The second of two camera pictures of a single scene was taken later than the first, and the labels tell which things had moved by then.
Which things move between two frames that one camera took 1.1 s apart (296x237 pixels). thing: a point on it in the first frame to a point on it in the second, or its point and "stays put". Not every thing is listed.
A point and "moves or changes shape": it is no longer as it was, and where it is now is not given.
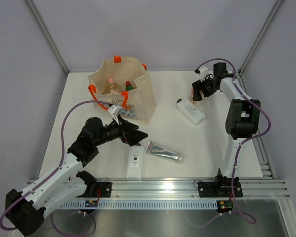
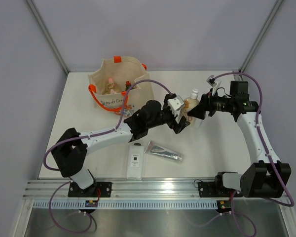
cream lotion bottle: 198,103 moves or changes shape
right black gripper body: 208,89 to 218,103
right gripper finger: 197,96 to 198,111
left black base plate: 105,188 stays put
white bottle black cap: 135,163 stays put
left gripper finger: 127,126 to 181,125
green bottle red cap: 128,86 stays put
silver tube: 155,149 stays put
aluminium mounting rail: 187,189 stays put
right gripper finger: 198,85 to 204,99
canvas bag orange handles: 124,82 stays put
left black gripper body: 121,133 to 167,117
